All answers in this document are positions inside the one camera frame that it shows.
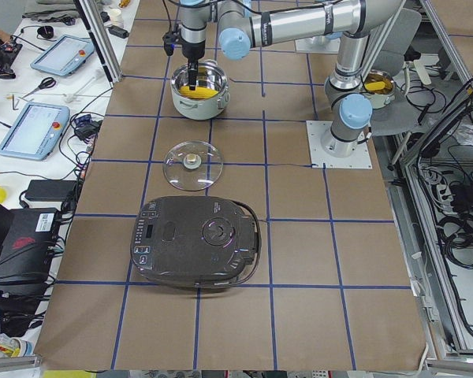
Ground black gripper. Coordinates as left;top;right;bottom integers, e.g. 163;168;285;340
181;39;205;91

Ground yellow corn cob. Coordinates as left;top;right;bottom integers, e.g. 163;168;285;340
178;86;219;100

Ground glass pot lid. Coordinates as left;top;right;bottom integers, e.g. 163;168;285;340
162;140;224;191

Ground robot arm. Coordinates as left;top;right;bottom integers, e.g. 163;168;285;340
217;1;372;158
180;1;210;91

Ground pale green electric pot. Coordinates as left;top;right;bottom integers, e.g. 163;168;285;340
170;59;230;120

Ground far teach pendant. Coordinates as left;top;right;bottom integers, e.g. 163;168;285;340
30;35;95;76

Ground teach pendant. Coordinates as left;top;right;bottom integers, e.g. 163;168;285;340
30;35;95;76
0;102;70;161

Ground near teach pendant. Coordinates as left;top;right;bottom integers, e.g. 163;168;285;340
0;102;70;161

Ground black rice cooker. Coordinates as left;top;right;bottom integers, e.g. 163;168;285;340
130;196;262;289

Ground grey chair with bowl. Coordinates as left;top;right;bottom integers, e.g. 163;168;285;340
349;7;421;109

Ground black power adapter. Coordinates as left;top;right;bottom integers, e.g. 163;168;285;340
19;180;76;208

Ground black laptop box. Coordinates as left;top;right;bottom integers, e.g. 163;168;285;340
0;204;61;284

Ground aluminium frame post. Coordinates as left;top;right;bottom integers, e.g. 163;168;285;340
74;0;122;84

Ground black handled scissors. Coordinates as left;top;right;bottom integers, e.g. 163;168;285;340
22;76;57;99

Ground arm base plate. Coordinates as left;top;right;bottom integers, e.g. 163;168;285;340
306;120;372;169

